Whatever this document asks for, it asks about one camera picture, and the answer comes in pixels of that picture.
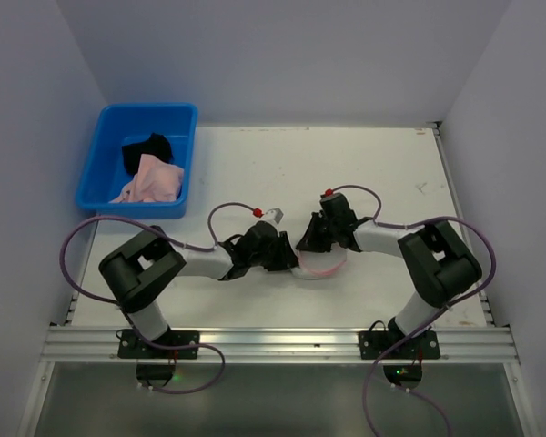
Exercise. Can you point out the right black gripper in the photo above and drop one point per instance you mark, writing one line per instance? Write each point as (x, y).
(321, 232)

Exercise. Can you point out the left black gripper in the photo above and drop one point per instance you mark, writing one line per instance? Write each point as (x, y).
(276, 250)

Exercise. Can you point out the white mesh laundry bag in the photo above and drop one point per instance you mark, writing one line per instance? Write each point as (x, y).
(313, 266)

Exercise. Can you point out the pink bra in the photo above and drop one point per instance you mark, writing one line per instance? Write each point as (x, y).
(154, 182)

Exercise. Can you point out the black bra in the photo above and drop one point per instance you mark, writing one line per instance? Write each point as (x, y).
(156, 145)

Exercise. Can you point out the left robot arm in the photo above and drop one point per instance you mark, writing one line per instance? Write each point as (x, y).
(139, 271)

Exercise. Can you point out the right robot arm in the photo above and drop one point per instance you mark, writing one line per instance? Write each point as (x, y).
(440, 265)

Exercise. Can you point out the blue plastic bin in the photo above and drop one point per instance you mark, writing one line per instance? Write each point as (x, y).
(120, 125)

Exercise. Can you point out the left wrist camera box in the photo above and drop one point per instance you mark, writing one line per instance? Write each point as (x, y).
(272, 216)

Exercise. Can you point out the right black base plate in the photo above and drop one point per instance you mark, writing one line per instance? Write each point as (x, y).
(372, 343)

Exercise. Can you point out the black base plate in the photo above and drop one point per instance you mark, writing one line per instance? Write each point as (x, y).
(173, 345)
(372, 343)

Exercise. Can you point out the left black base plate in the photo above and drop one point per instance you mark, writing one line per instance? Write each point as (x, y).
(173, 345)

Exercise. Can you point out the aluminium mounting rail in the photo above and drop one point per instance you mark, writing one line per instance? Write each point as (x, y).
(463, 345)

